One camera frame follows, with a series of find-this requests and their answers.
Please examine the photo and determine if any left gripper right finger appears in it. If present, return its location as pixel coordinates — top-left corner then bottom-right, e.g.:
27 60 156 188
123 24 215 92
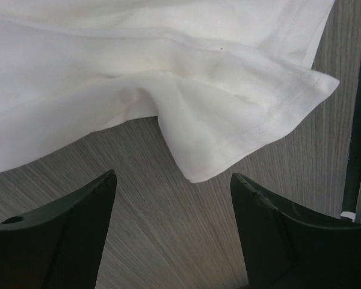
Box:
230 173 361 288

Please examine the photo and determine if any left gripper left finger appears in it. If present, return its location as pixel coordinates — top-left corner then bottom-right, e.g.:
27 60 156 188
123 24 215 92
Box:
0 170 117 288

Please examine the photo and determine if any white t-shirt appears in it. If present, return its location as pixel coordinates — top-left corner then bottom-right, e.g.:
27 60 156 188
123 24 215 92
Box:
0 1 339 182

